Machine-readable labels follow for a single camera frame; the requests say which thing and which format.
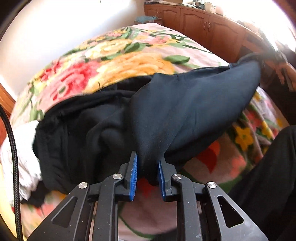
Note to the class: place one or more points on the teal basket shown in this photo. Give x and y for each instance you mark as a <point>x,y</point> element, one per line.
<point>146,19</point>

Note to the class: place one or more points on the wooden cabinet row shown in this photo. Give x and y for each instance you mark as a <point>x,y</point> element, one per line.
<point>239,31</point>

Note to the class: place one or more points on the black pants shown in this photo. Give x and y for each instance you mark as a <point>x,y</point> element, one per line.
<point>87,138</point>

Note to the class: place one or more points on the black folded garment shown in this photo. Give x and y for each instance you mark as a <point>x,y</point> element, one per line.
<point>37,197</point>

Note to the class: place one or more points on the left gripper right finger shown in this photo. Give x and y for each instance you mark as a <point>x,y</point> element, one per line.
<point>204,211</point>

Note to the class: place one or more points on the white patterned folded garment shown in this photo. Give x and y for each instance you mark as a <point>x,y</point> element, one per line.
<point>28,163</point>

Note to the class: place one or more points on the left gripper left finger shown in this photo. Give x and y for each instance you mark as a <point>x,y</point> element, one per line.
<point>91,211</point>

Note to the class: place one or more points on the person black trouser leg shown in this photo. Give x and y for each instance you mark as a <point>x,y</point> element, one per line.
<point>267,193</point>

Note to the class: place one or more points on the person right hand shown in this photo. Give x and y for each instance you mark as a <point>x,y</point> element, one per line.
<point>286,73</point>

